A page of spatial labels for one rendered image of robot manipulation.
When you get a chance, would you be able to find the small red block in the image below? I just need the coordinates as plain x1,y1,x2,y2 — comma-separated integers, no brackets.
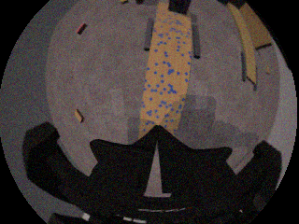
76,22,87,35

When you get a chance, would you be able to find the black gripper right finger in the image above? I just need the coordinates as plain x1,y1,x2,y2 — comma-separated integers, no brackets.
157,126,233,194

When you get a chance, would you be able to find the purple labelled cube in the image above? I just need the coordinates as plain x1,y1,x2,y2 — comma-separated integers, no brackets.
168,0,191,15

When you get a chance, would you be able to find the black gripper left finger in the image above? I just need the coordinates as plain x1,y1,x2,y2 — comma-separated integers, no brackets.
90,126,158,190

